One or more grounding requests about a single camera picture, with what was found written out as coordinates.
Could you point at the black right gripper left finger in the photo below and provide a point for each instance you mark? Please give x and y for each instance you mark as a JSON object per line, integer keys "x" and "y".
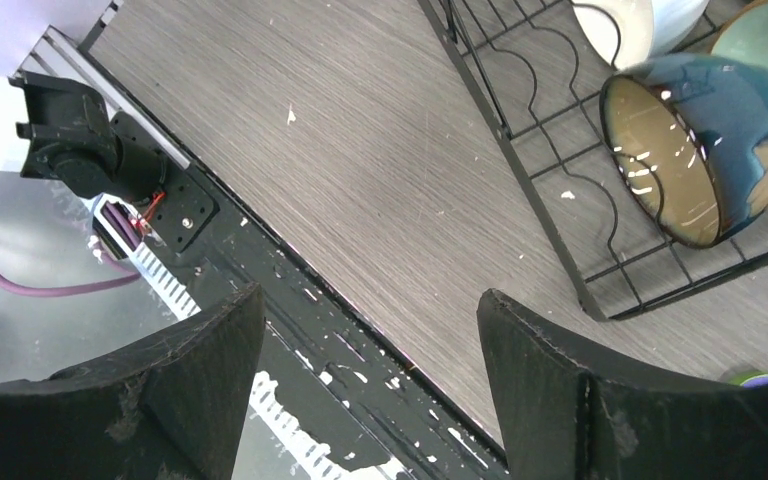
{"x": 171, "y": 405}

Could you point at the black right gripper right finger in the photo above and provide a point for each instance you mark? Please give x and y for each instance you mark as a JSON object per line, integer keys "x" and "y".
{"x": 571, "y": 408}

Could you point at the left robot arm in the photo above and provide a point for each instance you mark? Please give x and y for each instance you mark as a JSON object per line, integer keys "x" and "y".
{"x": 54, "y": 128}

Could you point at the green owl toy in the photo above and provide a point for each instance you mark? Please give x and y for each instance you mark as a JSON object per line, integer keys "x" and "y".
{"x": 746, "y": 378}

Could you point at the dark blue glazed bowl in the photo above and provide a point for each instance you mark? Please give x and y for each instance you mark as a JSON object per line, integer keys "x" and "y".
{"x": 689, "y": 136}

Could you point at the white ribbed bowl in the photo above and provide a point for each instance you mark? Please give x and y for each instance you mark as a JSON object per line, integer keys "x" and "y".
{"x": 626, "y": 32}

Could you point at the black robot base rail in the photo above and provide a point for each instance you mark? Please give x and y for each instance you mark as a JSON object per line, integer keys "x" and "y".
{"x": 330, "y": 400}

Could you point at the black wire dish rack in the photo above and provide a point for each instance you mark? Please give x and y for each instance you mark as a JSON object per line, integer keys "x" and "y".
{"x": 536, "y": 80}

